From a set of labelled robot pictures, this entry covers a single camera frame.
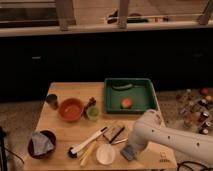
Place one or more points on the silver spoon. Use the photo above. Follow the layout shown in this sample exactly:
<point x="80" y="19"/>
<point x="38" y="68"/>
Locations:
<point x="119" y="141"/>

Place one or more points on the red bowl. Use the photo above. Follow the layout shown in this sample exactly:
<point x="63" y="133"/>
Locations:
<point x="71" y="109"/>

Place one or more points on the dark maroon bowl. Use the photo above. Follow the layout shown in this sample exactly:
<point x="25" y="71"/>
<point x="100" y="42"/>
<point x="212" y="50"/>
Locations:
<point x="52" y="138"/>

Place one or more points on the yellow spatula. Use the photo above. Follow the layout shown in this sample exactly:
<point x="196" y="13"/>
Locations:
<point x="88" y="152"/>

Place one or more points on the small metal cup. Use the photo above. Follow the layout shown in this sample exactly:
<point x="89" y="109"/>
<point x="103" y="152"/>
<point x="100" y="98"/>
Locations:
<point x="52" y="101"/>

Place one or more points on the green plastic tray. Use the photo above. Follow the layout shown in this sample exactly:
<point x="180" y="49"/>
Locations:
<point x="142" y="94"/>

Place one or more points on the grey cloth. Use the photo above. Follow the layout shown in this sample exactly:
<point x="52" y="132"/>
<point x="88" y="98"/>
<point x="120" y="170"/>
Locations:
<point x="41" y="143"/>

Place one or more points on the blue-grey sponge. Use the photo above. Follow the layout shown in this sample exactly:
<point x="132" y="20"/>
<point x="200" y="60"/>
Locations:
<point x="128" y="153"/>

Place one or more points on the green plastic cup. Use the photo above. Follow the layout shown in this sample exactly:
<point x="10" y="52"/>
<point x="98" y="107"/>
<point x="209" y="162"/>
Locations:
<point x="92" y="113"/>

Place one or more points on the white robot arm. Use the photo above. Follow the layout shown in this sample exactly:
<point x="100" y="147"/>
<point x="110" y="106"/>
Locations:
<point x="148" y="128"/>

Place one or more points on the wooden block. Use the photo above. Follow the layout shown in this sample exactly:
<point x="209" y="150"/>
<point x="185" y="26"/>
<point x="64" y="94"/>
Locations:
<point x="114" y="131"/>

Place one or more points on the green cucumber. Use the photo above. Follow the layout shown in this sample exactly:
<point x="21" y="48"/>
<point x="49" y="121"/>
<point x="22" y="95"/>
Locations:
<point x="122" y="87"/>

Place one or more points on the red-orange fruit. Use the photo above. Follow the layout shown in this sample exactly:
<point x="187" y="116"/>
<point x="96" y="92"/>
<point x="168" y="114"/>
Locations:
<point x="126" y="103"/>

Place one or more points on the white plate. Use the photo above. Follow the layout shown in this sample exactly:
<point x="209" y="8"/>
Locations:
<point x="105" y="154"/>

